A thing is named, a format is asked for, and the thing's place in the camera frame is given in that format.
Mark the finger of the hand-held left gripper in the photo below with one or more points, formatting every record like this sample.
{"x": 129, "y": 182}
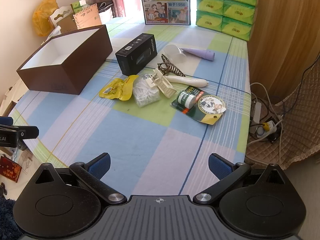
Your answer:
{"x": 6, "y": 120}
{"x": 30, "y": 132}

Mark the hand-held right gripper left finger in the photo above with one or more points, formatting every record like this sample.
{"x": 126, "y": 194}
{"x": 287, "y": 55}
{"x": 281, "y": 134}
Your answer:
{"x": 100, "y": 165}

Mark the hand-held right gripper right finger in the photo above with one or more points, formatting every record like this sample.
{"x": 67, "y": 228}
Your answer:
{"x": 219, "y": 166}

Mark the green blister card pack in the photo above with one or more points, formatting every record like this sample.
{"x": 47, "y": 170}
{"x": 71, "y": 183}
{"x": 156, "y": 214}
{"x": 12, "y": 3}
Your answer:
{"x": 207, "y": 107}

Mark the yellow snack packet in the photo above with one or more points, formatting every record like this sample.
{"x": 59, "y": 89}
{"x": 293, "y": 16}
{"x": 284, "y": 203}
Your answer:
{"x": 113, "y": 90}

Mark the clear bag of floss picks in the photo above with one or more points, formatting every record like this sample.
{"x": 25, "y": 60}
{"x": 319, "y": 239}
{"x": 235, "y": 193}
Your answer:
{"x": 145, "y": 93}

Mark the white toothbrush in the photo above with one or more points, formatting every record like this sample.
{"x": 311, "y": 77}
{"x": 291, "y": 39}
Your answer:
{"x": 190, "y": 81}

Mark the brown cardboard box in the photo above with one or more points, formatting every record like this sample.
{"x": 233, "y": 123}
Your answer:
{"x": 82, "y": 55}

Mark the cream hair clip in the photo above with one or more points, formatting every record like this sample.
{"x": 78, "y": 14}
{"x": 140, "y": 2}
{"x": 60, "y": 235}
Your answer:
{"x": 165, "y": 87}

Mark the brown striped hair claw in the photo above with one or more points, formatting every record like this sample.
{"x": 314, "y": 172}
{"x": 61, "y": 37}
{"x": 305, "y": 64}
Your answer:
{"x": 172, "y": 68}

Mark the purple tube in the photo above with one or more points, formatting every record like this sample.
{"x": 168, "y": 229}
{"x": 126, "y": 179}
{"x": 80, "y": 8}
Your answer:
{"x": 202, "y": 53}

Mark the black product box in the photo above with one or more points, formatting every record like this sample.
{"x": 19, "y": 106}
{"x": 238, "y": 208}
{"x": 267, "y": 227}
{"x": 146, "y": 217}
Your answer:
{"x": 135, "y": 55}

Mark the clear plastic cup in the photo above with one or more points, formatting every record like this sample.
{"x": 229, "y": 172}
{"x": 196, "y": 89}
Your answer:
{"x": 176, "y": 55}

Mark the red printed box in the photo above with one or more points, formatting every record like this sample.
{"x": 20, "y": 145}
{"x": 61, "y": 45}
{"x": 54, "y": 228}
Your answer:
{"x": 10, "y": 170}

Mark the white socket with yellow button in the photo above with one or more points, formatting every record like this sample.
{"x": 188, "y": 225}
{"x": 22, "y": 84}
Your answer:
{"x": 266, "y": 127}

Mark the white power strip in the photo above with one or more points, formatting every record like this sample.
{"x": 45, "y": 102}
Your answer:
{"x": 256, "y": 112}

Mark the dark blue rug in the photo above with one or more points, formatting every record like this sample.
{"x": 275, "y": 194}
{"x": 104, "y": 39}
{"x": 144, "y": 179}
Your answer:
{"x": 7, "y": 220}

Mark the beige quilted cover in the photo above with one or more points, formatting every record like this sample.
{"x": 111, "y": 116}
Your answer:
{"x": 300, "y": 130}

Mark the clear printed plastic bag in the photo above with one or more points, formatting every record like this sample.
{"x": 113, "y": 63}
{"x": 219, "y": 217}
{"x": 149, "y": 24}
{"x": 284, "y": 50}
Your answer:
{"x": 53, "y": 32}

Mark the orange plastic bag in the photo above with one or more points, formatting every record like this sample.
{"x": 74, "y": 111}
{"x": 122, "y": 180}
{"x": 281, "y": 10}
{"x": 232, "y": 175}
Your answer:
{"x": 42, "y": 17}

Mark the small green tissue pack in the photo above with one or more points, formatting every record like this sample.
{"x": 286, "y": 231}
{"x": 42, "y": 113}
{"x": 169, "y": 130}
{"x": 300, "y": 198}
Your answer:
{"x": 76, "y": 6}

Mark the white plastic bucket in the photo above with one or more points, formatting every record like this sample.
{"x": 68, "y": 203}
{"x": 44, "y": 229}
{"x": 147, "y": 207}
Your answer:
{"x": 105, "y": 13}

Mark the tan wooden panel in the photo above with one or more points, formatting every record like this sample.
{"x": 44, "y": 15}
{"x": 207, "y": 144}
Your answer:
{"x": 280, "y": 30}

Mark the stack of green tissue packs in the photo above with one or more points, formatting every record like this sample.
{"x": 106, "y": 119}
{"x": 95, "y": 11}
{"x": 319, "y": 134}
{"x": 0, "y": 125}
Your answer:
{"x": 225, "y": 7}

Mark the printed milk carton box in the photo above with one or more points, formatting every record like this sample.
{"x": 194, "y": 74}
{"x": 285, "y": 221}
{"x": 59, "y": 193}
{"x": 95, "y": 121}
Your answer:
{"x": 165, "y": 2}

